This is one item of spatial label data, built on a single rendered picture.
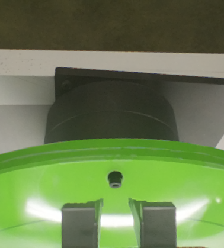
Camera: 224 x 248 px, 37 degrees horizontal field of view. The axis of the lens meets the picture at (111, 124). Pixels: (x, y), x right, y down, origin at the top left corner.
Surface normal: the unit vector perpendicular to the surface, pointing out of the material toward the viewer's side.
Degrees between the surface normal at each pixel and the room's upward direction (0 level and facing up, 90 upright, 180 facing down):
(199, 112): 0
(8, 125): 0
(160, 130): 90
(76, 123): 90
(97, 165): 25
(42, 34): 0
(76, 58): 90
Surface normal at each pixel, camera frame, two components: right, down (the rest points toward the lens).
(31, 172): -0.12, 0.50
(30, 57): 0.04, -0.59
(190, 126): 0.01, 0.81
